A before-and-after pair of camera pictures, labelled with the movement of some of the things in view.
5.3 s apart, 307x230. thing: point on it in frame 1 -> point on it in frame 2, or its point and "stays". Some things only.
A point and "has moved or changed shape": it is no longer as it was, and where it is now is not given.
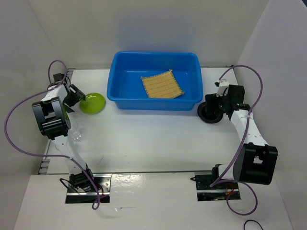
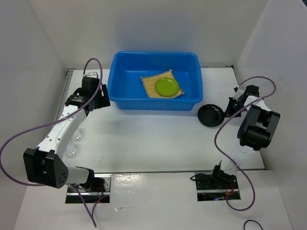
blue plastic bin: [124, 84] stays
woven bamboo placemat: [164, 84] stays
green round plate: [94, 103] has moved or changed shape
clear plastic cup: [76, 132] stays
